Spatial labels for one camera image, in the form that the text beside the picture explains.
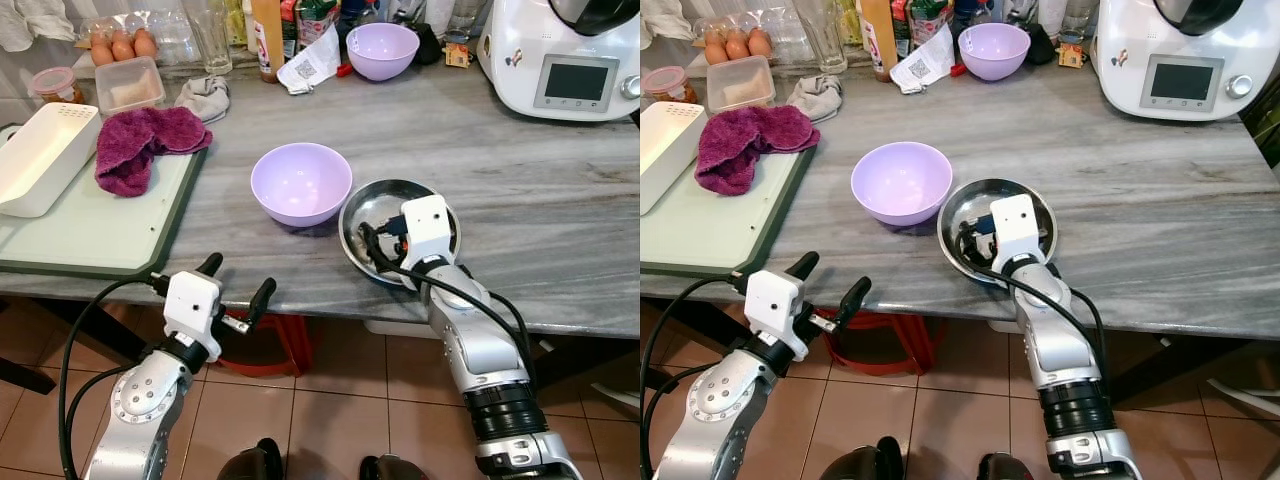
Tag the green food packet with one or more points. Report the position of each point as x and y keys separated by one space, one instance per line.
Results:
x=928 y=20
x=318 y=20

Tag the white rectangular plastic box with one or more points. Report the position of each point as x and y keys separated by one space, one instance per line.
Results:
x=668 y=150
x=45 y=155

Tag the white kitchen machine with screen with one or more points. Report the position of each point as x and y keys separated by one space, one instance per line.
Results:
x=520 y=60
x=1130 y=60

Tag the lilac plastic bowl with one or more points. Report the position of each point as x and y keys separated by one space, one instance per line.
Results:
x=994 y=50
x=900 y=185
x=300 y=185
x=383 y=50

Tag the clear lidded food container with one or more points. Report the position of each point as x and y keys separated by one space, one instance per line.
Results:
x=130 y=88
x=740 y=86

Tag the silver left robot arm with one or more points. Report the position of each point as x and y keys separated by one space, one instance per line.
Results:
x=715 y=410
x=140 y=410

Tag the black robot right foot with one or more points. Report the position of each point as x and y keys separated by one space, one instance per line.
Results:
x=390 y=470
x=1005 y=468

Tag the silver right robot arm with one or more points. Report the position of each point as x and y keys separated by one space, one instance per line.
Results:
x=1060 y=360
x=480 y=360

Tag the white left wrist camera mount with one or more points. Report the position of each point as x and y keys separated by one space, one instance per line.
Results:
x=192 y=305
x=775 y=302

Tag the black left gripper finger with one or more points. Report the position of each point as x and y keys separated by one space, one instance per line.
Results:
x=804 y=266
x=263 y=300
x=856 y=300
x=211 y=265

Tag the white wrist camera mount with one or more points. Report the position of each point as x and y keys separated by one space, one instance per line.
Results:
x=192 y=305
x=1015 y=226
x=775 y=302
x=428 y=228

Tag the small orange box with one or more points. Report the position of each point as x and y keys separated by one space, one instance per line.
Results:
x=1071 y=54
x=458 y=54

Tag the grey crumpled cloth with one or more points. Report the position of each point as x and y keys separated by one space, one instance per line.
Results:
x=203 y=100
x=815 y=98

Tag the small black object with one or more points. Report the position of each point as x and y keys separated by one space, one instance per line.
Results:
x=429 y=45
x=1039 y=45

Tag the brown egg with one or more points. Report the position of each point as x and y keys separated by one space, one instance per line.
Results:
x=760 y=43
x=102 y=52
x=716 y=52
x=145 y=43
x=123 y=47
x=739 y=46

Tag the red plastic stool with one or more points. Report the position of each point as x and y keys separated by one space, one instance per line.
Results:
x=285 y=345
x=900 y=345

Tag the white cutting board green rim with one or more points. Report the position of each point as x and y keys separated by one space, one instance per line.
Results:
x=700 y=235
x=90 y=235

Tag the clear drinking glass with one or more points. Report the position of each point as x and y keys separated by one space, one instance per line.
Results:
x=210 y=40
x=822 y=38

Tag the black robot left foot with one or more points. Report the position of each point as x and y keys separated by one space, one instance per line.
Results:
x=250 y=462
x=865 y=462

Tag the orange sauce bottle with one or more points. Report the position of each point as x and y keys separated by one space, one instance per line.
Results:
x=267 y=40
x=878 y=40

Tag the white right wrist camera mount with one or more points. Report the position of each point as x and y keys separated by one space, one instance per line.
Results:
x=428 y=228
x=1015 y=226

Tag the black robot foot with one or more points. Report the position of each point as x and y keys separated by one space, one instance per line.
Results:
x=865 y=462
x=250 y=462
x=1005 y=468
x=390 y=470

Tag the purple terry towel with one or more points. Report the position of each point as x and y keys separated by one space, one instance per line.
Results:
x=745 y=140
x=140 y=140

